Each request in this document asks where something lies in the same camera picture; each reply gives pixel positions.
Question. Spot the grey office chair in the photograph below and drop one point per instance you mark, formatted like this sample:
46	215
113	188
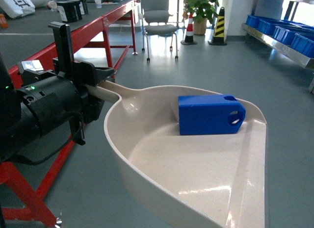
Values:
155	16

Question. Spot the black white carton front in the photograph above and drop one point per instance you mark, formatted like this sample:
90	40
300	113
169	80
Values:
67	11

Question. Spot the red frame work table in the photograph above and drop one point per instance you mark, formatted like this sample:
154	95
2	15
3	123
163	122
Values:
34	40

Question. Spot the yellow black traffic cone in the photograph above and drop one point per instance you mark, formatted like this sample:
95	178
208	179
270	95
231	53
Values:
218	38

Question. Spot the red white traffic cone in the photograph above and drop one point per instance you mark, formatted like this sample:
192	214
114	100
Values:
189	40

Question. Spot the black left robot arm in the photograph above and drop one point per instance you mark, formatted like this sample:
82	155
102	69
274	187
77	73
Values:
9	115

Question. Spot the beige plastic dustpan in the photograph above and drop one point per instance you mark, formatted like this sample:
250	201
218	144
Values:
192	181

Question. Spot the orange can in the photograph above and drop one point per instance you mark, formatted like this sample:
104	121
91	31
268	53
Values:
3	22

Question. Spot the black white carton rear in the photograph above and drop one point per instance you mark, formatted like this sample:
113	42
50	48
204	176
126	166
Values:
83	7

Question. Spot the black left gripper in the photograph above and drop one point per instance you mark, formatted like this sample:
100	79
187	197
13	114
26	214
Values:
48	99

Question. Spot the steel shelf rack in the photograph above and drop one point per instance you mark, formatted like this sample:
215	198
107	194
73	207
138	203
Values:
263	30

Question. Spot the black white carton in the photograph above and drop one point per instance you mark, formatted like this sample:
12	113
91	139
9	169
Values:
83	7
67	11

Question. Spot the green potted plant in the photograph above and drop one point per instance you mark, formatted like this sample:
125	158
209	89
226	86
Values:
201	11

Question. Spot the blue plastic block part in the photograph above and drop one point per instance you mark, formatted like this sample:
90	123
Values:
210	114

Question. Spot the blue bin on shelf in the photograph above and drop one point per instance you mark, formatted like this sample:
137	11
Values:
285	35
303	44

